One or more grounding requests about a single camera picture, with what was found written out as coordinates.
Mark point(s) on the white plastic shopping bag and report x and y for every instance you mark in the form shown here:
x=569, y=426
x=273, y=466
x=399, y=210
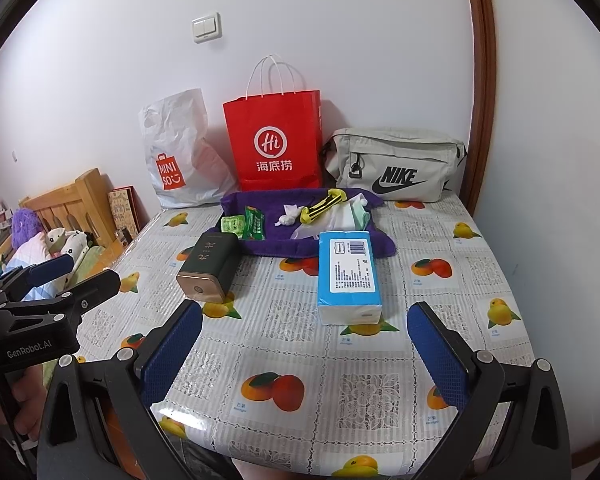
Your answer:
x=180, y=125

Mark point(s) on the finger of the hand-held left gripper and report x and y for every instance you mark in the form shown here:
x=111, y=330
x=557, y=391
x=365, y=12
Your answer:
x=97, y=285
x=50, y=266

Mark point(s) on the wooden headboard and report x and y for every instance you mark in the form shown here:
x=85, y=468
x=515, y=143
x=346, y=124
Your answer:
x=80, y=200

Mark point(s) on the purple towel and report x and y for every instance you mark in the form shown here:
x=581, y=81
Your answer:
x=280, y=244

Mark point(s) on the patterned flat box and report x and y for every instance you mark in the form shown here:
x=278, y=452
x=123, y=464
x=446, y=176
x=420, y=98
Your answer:
x=122, y=207

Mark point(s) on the light green cloth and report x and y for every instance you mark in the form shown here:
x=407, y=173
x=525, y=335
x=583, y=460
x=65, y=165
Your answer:
x=360, y=215

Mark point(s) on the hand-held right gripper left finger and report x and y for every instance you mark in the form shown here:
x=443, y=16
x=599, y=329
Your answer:
x=172, y=355

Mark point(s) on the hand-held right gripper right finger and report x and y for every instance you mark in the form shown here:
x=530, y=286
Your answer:
x=440, y=355

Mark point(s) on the dark green snack packet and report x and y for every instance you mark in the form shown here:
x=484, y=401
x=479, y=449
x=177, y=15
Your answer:
x=255, y=222

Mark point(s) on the purple plush toy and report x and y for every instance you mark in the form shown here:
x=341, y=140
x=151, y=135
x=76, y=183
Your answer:
x=25, y=225

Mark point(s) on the red paper bag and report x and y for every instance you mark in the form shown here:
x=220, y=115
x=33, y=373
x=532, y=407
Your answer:
x=280, y=110

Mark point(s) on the white plush toy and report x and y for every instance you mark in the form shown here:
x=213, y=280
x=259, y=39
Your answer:
x=55, y=239
x=76, y=247

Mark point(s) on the person's left hand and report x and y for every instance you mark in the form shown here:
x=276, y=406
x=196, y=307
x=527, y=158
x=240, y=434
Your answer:
x=27, y=395

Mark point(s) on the grey waist bag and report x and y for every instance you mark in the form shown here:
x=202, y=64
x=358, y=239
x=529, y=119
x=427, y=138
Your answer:
x=395, y=147

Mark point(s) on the pastel quilt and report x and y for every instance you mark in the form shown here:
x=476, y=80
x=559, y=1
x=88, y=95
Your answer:
x=27, y=255

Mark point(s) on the white sock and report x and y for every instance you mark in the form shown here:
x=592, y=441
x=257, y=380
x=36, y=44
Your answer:
x=287, y=216

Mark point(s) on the small black device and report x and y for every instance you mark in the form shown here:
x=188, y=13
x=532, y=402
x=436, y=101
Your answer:
x=125, y=235

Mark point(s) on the blue tissue pack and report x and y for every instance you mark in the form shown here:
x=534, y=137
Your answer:
x=347, y=280

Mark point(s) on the white wall light switch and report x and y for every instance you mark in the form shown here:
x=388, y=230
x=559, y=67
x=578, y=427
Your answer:
x=206, y=27

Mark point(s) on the small white plastic bag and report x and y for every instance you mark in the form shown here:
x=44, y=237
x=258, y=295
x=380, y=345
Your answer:
x=325, y=224

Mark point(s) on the brown wooden door frame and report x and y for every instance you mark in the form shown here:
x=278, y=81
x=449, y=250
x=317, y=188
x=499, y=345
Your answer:
x=482, y=85

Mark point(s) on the green bed mat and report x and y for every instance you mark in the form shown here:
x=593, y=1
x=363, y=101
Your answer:
x=97, y=260

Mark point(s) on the dark green gold box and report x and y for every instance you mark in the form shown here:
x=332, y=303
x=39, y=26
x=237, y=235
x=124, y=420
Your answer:
x=207, y=260

